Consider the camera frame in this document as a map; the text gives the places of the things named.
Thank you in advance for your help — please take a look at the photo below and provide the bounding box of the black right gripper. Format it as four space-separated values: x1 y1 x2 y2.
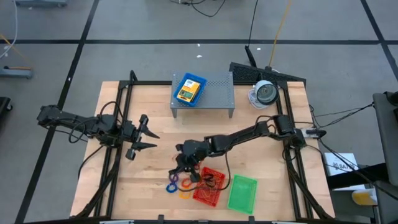
176 139 210 184

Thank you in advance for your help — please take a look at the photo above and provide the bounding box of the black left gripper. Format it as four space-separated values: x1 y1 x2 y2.
123 114 160 161

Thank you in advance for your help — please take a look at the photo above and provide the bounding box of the red plastic basket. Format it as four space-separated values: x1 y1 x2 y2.
192 167 226 208

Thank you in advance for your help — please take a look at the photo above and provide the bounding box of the yellow carded product pack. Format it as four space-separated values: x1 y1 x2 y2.
175 78 201 104

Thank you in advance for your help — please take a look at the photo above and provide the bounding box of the blue plastic basket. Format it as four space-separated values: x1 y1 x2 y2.
172 72 208 108

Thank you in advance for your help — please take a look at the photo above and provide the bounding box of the grey perforated metal riser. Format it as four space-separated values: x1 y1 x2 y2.
170 72 236 119

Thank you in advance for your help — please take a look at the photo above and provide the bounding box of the green plastic basket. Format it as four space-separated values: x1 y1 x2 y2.
227 174 259 215

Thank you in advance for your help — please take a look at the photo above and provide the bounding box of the black perforated mesh panel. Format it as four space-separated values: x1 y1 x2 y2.
229 62 307 87

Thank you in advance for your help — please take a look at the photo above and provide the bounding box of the white cardboard box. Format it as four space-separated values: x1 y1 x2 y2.
323 152 359 177

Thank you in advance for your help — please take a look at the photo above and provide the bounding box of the grey stand base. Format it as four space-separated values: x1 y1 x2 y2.
13 0 68 9
0 65 34 80

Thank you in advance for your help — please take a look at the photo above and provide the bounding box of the black floor stand foot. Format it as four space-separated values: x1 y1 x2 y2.
0 96 13 121

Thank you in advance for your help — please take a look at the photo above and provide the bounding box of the black beam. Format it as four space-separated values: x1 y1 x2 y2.
326 162 390 190

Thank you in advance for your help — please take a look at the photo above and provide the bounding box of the yellow container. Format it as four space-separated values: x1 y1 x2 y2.
351 189 378 207

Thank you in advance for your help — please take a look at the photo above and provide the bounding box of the grey cabinet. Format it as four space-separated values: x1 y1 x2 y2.
372 90 398 224

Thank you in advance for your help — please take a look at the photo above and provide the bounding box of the black aluminium table frame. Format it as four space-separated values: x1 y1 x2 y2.
70 70 336 220

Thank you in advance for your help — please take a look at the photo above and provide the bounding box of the white round dome camera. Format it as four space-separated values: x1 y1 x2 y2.
248 80 280 110

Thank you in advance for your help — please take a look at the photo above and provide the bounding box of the black cable plug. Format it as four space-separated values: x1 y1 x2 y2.
244 45 257 68

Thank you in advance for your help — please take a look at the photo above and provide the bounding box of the black floor cable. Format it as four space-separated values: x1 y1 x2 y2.
169 0 228 18

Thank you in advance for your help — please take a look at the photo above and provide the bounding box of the black hanging cable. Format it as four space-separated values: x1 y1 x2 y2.
247 0 259 47

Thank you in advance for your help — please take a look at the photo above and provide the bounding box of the yellow hanging cable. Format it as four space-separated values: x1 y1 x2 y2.
267 0 294 68

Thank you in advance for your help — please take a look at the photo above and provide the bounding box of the yellow floor cable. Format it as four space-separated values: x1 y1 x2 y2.
0 33 32 71

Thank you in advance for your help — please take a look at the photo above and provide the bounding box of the white floor cable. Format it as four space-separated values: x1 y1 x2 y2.
0 0 18 60

